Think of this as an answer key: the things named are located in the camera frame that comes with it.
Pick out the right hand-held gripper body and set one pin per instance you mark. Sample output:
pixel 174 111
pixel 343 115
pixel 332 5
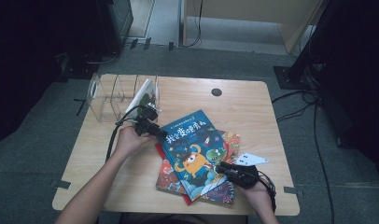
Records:
pixel 243 175

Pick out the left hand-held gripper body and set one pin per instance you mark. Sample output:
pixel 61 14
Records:
pixel 145 119

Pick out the white caterpillar picture book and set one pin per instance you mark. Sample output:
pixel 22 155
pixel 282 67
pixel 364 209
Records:
pixel 141 93

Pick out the blue monster picture book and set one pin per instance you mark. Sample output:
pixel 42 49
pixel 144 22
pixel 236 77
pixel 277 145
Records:
pixel 190 146

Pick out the clear acrylic book rack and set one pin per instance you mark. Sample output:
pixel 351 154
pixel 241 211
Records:
pixel 100 102

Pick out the colourful animal picture book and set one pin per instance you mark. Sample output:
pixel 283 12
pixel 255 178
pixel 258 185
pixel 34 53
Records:
pixel 169 180

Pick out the person's left hand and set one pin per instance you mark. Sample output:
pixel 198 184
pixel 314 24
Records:
pixel 128 141

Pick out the person's right hand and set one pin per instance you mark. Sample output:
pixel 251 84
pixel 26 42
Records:
pixel 259 199

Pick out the black round table grommet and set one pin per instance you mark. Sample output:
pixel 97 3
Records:
pixel 216 92

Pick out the black floor tape strip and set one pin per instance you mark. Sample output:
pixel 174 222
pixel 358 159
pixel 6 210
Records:
pixel 133 43
pixel 147 43
pixel 171 46
pixel 61 184

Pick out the black cabinet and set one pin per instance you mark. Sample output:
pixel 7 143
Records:
pixel 116 18

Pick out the black metal stand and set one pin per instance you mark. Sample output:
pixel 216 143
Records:
pixel 290 77

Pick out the black curtain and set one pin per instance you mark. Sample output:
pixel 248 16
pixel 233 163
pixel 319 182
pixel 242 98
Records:
pixel 29 62
pixel 358 77

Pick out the light wooden cabinet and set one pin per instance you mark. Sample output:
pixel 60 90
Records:
pixel 240 9

